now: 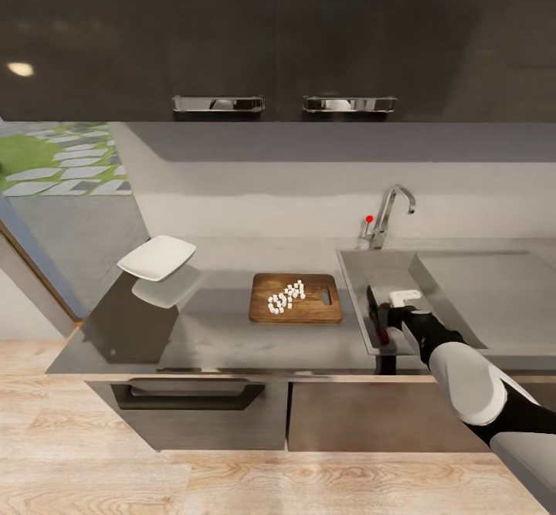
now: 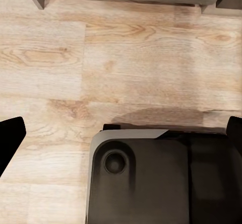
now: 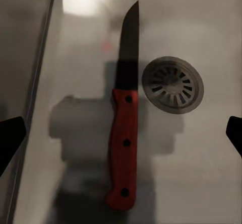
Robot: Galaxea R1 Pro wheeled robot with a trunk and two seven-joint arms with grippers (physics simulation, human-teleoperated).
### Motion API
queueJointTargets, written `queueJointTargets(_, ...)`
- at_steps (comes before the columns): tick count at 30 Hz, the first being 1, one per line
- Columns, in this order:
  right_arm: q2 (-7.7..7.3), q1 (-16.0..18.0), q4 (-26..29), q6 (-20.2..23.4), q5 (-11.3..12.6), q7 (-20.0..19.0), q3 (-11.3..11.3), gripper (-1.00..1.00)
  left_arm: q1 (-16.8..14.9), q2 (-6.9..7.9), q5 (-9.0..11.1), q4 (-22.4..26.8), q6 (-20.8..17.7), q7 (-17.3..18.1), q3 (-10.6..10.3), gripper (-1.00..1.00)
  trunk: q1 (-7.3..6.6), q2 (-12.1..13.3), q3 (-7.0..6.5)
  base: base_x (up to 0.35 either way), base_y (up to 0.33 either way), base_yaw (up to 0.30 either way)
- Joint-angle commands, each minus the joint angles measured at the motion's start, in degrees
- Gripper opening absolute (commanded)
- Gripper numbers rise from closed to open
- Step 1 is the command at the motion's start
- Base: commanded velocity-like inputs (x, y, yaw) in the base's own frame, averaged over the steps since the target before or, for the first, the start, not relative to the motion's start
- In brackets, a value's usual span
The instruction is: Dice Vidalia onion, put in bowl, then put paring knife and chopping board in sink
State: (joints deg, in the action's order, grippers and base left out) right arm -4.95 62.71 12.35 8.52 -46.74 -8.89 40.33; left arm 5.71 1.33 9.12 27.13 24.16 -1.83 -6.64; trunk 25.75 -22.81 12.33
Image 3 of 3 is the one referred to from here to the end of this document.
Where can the parer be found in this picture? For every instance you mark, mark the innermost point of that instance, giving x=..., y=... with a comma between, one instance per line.
x=123, y=141

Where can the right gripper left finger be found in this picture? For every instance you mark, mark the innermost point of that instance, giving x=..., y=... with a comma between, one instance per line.
x=12, y=133

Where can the drop in sink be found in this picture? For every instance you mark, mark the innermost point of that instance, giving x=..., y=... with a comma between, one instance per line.
x=58, y=67

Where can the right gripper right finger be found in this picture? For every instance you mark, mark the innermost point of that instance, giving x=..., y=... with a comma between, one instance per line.
x=234, y=132

